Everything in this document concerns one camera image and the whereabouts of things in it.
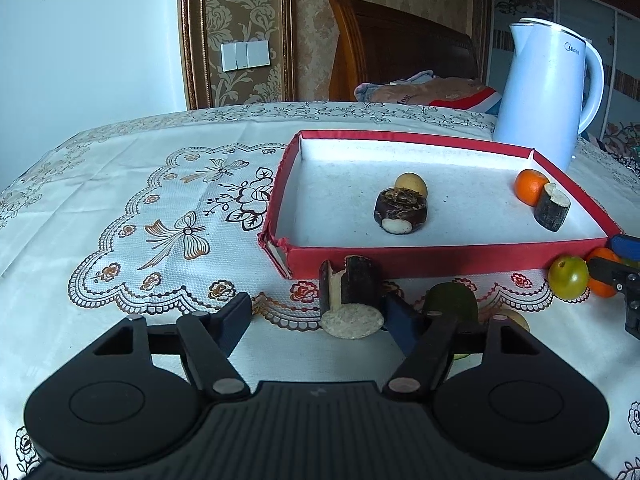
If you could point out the small dark sugarcane piece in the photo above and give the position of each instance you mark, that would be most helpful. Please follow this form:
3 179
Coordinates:
551 207

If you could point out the white light switch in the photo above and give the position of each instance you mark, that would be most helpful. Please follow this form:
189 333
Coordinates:
245 55

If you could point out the red striped cloth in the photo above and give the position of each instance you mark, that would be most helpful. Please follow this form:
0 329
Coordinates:
475 101

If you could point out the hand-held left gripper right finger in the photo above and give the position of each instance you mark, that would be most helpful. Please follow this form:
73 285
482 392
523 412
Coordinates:
402 322

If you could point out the white electric kettle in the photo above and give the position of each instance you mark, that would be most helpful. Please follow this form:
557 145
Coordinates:
545 90

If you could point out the wooden headboard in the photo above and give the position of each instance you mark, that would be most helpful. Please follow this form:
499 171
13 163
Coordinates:
405 45

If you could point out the patterned sliding wardrobe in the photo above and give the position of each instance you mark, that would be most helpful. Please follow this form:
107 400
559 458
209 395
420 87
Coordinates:
590 0

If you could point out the plush beige blanket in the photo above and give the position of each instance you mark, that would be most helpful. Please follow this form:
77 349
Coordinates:
425 91

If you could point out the orange tangerine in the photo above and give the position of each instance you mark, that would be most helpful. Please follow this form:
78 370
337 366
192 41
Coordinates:
597 285
529 186

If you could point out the red shallow cardboard box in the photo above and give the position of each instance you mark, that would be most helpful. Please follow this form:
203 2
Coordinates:
450 210

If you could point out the green cucumber piece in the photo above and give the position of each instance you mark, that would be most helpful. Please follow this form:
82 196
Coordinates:
452 297

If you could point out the dark floral cloth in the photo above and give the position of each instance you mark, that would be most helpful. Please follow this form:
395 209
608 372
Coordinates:
622 142

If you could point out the long dark sugarcane piece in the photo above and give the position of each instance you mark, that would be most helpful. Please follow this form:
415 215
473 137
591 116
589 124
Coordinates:
357 290

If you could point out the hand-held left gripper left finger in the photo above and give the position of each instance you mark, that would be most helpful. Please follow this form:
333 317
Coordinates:
232 322

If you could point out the knotted dark sugarcane piece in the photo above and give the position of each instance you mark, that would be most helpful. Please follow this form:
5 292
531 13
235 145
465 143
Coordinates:
400 210

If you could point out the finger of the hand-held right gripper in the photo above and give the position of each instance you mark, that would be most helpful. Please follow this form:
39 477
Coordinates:
615 272
626 247

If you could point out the wooden wall frame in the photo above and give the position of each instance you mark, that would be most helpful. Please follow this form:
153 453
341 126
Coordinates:
240 5

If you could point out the pale yellow round fruit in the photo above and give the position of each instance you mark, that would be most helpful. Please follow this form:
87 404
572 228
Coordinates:
515 320

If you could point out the green jujube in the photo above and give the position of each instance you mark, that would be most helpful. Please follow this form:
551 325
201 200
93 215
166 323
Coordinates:
568 275

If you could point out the brown round fruit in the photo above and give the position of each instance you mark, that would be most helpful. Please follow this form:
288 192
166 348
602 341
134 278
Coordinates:
414 181

